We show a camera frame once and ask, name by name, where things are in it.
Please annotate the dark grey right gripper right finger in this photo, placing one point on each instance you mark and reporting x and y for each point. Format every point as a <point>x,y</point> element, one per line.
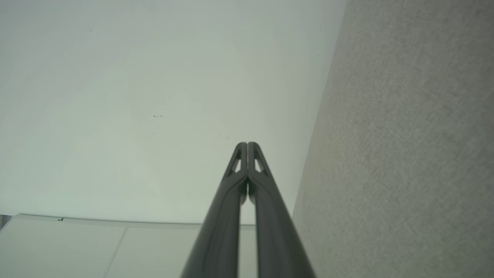
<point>276,239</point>

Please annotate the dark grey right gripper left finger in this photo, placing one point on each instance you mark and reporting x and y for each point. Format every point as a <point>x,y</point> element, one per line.
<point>220,231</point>

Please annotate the grey fabric sofa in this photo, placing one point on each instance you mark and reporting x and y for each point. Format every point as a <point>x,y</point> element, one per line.
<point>405,154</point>

